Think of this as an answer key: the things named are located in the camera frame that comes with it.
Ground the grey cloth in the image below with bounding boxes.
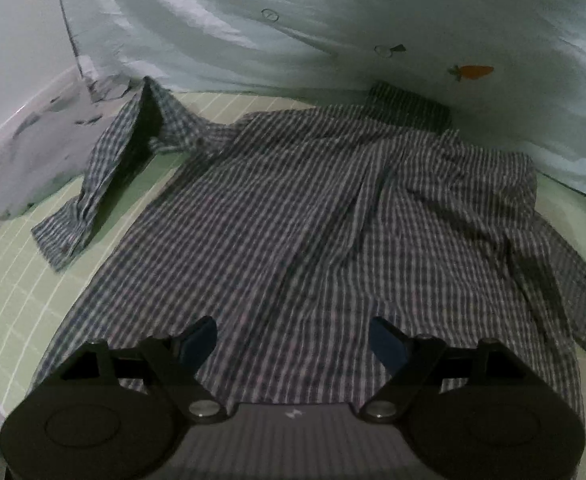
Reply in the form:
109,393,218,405
0,72,139,221

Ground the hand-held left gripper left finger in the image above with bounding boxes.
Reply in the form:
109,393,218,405
36,316,229,423

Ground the blue checkered shirt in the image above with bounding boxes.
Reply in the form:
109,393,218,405
30,77,586,406

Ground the green grid bed mat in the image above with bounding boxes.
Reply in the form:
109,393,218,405
0,90,586,413

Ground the carrot print light quilt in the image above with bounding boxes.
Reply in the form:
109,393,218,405
53,0,586,202

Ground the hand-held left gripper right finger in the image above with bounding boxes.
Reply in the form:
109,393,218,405
355,316,541,423

